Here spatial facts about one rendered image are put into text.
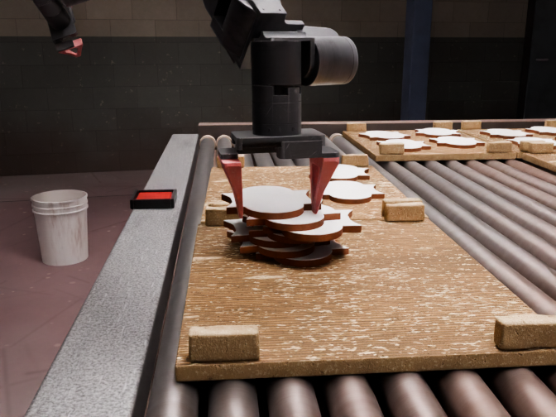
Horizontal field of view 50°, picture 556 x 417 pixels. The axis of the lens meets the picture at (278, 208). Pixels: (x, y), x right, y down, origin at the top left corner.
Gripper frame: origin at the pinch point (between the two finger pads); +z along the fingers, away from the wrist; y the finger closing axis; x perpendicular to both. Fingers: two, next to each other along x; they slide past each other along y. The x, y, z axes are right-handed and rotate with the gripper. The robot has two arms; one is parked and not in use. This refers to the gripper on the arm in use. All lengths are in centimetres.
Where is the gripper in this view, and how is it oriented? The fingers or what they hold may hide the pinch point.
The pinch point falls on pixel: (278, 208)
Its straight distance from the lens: 72.8
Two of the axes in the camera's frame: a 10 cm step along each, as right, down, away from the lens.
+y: 9.8, -0.6, 1.8
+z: 0.1, 9.7, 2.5
